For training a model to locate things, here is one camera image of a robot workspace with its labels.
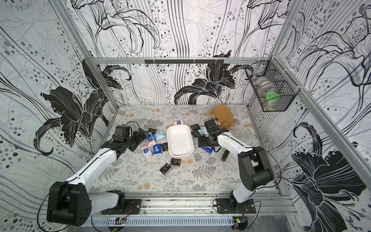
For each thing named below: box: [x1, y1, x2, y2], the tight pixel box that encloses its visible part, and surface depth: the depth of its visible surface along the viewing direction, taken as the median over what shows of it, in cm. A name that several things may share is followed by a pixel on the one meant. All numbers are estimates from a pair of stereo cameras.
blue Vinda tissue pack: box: [201, 145, 215, 155], surface depth 93 cm
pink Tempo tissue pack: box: [142, 145, 153, 158], surface depth 92 cm
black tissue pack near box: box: [161, 142, 169, 152], surface depth 95 cm
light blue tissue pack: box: [153, 131, 166, 141], surface depth 100 cm
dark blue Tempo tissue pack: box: [153, 144, 162, 156], surface depth 92 cm
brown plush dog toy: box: [208, 104, 238, 131], surface depth 93 cm
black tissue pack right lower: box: [190, 129, 200, 138], surface depth 102 cm
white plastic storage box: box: [166, 124, 195, 159], surface depth 98 cm
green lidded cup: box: [265, 91, 280, 108], surface depth 81 cm
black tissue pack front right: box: [170, 158, 182, 167], surface depth 88 cm
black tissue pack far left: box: [147, 128, 157, 135], surface depth 103 cm
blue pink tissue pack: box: [146, 136, 157, 148], surface depth 95 cm
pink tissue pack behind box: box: [173, 120, 184, 126], surface depth 107 cm
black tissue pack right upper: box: [190, 123, 201, 131], surface depth 106 cm
